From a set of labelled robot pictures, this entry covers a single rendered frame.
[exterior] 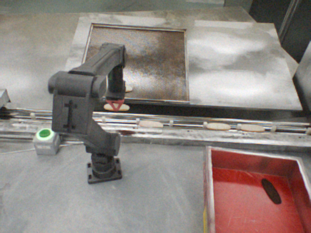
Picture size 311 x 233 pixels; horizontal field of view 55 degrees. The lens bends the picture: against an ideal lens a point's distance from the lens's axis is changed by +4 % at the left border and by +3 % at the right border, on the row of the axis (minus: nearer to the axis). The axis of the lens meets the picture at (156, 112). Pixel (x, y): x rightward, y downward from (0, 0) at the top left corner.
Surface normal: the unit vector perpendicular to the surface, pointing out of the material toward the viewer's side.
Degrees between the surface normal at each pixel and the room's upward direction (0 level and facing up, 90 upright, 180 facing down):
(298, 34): 90
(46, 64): 0
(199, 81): 10
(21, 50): 0
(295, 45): 90
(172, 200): 0
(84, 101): 55
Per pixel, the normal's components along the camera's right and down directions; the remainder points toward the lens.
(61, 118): -0.06, 0.14
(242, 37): 0.05, -0.60
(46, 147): -0.02, 0.68
